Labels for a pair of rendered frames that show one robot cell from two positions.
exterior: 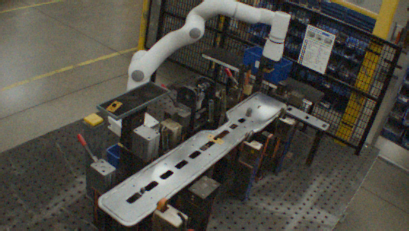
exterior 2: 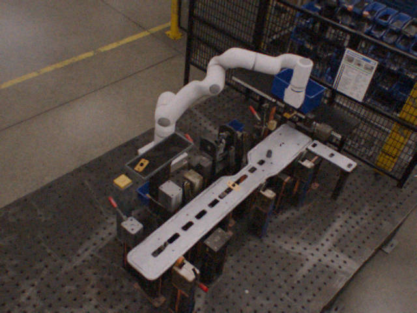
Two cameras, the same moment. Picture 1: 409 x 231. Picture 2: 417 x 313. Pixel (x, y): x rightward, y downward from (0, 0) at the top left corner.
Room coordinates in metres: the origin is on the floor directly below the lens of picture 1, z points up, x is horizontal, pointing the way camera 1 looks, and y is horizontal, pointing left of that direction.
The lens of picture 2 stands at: (-0.21, -0.10, 2.86)
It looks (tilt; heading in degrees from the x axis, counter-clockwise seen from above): 44 degrees down; 5
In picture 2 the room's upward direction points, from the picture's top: 9 degrees clockwise
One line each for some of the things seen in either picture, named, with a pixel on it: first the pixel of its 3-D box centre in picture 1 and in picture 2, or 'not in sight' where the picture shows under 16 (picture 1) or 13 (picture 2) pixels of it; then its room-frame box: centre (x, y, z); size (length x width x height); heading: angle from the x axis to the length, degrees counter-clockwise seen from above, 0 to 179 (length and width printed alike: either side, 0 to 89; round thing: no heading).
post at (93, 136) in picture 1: (93, 162); (124, 212); (1.27, 0.45, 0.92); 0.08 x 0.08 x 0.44; 61
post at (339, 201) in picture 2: (315, 146); (341, 182); (1.90, -0.71, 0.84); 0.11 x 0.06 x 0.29; 61
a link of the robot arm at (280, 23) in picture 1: (280, 23); (301, 72); (1.95, -0.30, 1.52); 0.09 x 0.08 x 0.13; 8
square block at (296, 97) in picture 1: (289, 118); (316, 149); (2.12, -0.54, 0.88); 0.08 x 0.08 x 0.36; 61
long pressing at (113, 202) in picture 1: (214, 142); (232, 189); (1.51, -0.07, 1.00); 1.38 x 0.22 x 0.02; 151
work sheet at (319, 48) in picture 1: (316, 49); (354, 75); (2.38, -0.65, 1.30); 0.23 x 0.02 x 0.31; 61
